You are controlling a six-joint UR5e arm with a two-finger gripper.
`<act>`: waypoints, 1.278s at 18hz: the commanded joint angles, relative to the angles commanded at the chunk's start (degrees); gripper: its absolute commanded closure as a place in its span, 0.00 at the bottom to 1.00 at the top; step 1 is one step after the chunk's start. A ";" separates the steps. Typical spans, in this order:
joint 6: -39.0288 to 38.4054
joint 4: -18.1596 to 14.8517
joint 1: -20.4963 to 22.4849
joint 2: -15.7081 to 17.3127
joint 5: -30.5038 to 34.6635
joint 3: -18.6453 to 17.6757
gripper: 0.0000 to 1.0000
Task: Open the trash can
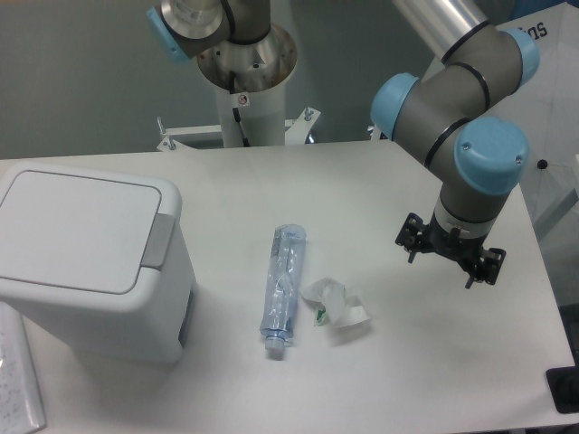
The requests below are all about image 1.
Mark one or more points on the white paper sheet stack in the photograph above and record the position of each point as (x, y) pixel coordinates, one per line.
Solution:
(21, 401)

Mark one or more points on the white push-lid trash can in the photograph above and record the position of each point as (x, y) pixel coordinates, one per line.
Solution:
(97, 259)

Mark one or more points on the black device at table edge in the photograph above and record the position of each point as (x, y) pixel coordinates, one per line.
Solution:
(563, 385)

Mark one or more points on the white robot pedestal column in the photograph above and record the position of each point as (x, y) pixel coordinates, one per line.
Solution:
(249, 81)

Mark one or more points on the crumpled white paper wrapper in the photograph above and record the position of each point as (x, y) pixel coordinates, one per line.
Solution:
(333, 304)

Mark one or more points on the white metal mounting bracket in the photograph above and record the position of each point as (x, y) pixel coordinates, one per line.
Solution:
(298, 131)

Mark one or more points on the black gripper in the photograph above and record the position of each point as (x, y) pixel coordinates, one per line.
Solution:
(482, 266)

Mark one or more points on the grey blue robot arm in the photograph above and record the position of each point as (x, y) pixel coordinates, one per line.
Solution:
(443, 122)

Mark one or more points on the white umbrella with lettering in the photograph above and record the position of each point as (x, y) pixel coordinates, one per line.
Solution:
(546, 108)

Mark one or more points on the crushed clear plastic bottle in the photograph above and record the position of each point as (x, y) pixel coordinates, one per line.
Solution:
(282, 288)

